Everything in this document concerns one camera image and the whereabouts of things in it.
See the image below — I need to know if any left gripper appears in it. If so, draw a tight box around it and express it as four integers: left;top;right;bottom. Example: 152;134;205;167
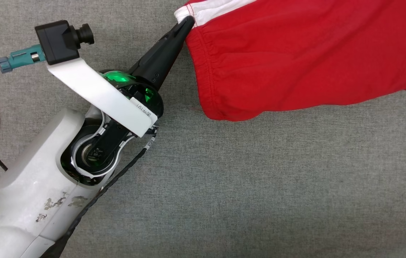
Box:
99;16;196;119

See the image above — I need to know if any red shorts white trim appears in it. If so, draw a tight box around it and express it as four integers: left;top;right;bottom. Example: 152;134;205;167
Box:
174;0;406;121

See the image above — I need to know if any teal left camera connector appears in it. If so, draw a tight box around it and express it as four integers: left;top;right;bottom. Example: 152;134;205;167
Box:
0;44;46;74

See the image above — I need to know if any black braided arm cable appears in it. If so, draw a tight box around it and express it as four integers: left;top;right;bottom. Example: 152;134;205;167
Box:
42;129;158;258

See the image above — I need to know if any white left camera bracket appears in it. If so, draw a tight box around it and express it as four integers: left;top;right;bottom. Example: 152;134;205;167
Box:
47;57;158;138

